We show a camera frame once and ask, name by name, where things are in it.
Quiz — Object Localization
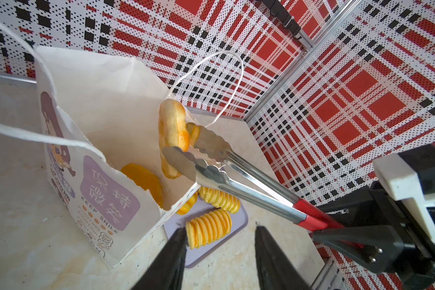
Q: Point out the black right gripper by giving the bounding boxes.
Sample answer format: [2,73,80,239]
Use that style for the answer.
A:
[312,181,435,290]

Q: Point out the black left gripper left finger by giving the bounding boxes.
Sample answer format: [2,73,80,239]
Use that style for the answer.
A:
[131,227,187,290]

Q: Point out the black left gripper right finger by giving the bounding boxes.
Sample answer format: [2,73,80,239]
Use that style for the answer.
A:
[255,225,311,290]

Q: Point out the long ridged bread loaf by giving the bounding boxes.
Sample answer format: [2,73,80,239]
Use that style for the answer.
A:
[198,187,240,214]

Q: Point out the sugar dusted orange bread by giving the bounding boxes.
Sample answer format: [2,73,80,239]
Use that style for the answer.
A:
[121,163,164,209]

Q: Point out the red handled metal tongs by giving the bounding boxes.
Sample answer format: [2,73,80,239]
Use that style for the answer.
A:
[161,123,342,232]

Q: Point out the glazed ring donut bread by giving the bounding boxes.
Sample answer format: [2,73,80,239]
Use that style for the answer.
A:
[158,99,190,180]

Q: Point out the white printed paper bag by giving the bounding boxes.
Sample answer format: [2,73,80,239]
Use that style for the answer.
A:
[0,10,245,269]

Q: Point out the bottom ridged bread loaf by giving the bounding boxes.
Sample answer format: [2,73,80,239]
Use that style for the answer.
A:
[185,209,232,250]

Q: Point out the lilac plastic tray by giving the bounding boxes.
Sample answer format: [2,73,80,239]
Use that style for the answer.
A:
[164,194,248,268]

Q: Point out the round striped bun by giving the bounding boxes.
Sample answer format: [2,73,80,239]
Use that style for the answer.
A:
[176,192,198,215]

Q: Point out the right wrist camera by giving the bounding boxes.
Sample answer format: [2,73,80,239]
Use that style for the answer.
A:
[373,145,435,243]

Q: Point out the black wall hook rail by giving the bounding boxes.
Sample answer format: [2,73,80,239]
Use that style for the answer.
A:
[261,0,314,51]

